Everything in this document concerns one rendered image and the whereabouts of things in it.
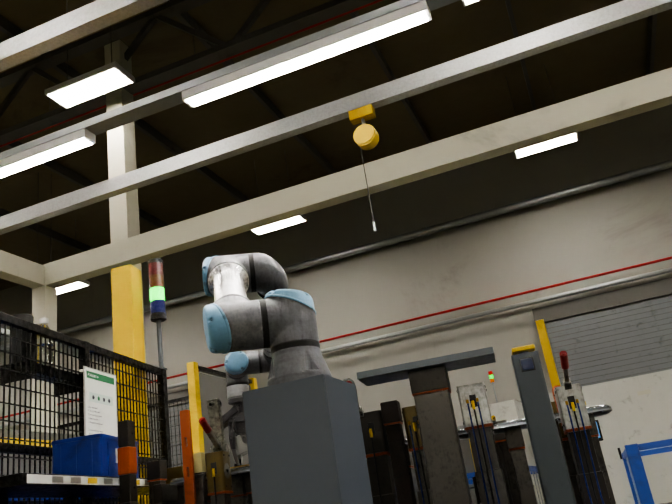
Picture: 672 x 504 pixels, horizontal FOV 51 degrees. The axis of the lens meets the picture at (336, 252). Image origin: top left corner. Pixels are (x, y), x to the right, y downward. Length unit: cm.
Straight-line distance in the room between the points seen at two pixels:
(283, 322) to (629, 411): 854
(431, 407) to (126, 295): 173
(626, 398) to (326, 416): 860
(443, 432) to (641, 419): 813
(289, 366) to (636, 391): 859
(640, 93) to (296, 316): 439
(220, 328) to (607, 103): 444
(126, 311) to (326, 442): 185
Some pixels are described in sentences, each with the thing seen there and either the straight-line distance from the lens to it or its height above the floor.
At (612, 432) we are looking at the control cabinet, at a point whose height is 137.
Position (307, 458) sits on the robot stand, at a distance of 154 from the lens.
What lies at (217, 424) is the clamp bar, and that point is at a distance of 230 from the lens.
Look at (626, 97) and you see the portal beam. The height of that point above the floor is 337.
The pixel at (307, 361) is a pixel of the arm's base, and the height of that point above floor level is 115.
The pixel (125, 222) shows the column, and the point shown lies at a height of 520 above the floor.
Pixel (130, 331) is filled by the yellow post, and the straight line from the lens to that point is 319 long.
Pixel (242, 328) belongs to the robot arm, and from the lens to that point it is 164.
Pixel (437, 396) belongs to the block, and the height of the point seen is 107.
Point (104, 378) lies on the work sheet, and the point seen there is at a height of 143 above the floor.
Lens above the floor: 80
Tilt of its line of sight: 21 degrees up
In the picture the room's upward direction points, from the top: 9 degrees counter-clockwise
